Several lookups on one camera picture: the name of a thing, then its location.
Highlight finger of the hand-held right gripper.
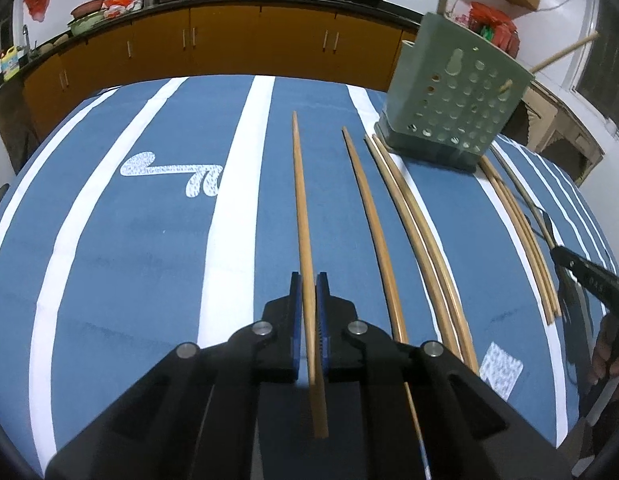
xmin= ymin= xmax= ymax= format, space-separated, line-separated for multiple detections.
xmin=549 ymin=245 xmax=619 ymax=312

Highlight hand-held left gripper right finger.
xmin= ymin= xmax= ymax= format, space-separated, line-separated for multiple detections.
xmin=316 ymin=272 xmax=573 ymax=480

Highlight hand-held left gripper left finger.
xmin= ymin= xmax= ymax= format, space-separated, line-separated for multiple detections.
xmin=44 ymin=271 xmax=303 ymax=480

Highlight green perforated utensil holder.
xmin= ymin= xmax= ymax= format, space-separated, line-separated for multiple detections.
xmin=374 ymin=11 xmax=536 ymax=173

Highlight person's right hand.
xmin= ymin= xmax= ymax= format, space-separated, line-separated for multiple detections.
xmin=591 ymin=330 xmax=619 ymax=387

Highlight carved wooden furniture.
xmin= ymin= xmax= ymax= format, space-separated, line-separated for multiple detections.
xmin=502 ymin=80 xmax=605 ymax=187

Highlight blue white striped tablecloth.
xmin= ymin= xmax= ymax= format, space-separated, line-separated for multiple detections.
xmin=0 ymin=75 xmax=619 ymax=478

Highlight red plastic bag right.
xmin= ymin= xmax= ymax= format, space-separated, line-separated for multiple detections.
xmin=468 ymin=2 xmax=521 ymax=57

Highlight wooden base cabinets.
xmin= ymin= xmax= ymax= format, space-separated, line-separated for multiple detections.
xmin=22 ymin=2 xmax=425 ymax=128

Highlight reddish bowl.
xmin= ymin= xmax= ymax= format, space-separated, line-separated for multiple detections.
xmin=70 ymin=0 xmax=106 ymax=19

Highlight yellow detergent jug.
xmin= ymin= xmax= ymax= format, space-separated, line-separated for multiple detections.
xmin=0 ymin=45 xmax=22 ymax=82

